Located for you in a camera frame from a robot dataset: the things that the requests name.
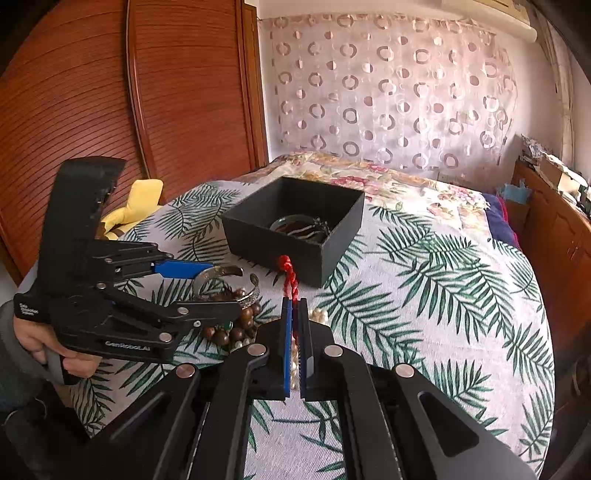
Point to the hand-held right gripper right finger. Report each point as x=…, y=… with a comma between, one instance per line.
x=303, y=350

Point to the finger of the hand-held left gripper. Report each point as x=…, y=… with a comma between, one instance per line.
x=184, y=268
x=207, y=311

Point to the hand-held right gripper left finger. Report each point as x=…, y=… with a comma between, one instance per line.
x=287, y=350

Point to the smooth silver cuff bangle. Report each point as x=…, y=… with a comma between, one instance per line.
x=217, y=271

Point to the black jewelry box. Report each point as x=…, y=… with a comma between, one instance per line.
x=258, y=235

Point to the person's left forearm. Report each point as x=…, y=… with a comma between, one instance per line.
x=18, y=383

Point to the person's left hand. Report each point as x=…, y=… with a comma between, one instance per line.
x=32, y=337

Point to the patterned silver cuff bangle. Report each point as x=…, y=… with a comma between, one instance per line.
x=254, y=290

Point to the yellow cloth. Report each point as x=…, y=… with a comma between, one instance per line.
x=138, y=198

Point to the dark green bangle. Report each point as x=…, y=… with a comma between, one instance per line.
x=277, y=225

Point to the leaf print blanket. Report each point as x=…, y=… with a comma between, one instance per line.
x=415, y=300

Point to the wooden slatted wardrobe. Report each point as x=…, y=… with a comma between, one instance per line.
x=184, y=92

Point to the floral bedsheet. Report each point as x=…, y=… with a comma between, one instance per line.
x=415, y=189

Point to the dark clothing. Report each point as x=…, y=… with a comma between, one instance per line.
x=37, y=447

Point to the blue and red blanket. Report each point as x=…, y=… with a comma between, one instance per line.
x=497, y=214

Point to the light blue paper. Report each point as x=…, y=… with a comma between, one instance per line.
x=515, y=193

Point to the sheer circle pattern curtain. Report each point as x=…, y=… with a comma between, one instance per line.
x=392, y=92

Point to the wooden cabinet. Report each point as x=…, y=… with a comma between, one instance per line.
x=554, y=240

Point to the pile of papers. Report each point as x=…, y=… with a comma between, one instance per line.
x=556, y=168

